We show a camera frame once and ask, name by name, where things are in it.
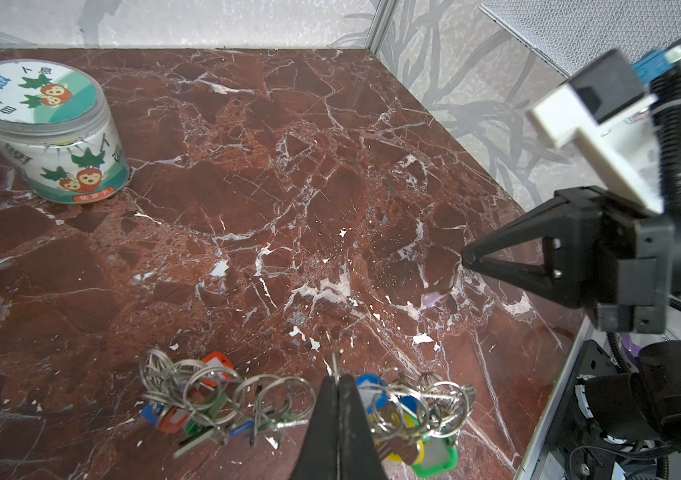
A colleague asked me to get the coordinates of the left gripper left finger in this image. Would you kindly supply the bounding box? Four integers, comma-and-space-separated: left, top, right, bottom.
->
290, 376, 340, 480

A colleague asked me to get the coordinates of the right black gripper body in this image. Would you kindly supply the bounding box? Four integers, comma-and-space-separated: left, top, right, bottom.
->
549, 187, 674, 334

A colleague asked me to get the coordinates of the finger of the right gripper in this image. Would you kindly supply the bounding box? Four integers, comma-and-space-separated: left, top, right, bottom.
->
465, 258, 583, 309
461, 195, 586, 267

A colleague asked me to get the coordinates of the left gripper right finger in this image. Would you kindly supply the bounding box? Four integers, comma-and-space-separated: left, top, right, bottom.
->
338, 375, 387, 480

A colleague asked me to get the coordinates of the keyring with coloured key tags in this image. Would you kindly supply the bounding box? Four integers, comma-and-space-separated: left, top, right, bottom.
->
138, 349, 476, 479

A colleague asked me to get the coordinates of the lilac key tag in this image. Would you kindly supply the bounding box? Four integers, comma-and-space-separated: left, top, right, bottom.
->
420, 291, 444, 310

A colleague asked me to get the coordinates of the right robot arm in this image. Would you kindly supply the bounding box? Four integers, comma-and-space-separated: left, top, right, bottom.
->
461, 38, 681, 479

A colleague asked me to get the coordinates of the round printed tin can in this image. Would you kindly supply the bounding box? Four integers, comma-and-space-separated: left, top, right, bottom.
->
0, 59, 130, 205

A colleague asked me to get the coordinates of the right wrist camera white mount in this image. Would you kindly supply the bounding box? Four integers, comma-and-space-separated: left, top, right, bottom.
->
525, 47, 681, 216

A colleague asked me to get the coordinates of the white wire mesh basket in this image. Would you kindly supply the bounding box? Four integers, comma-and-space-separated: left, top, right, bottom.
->
480, 0, 681, 76

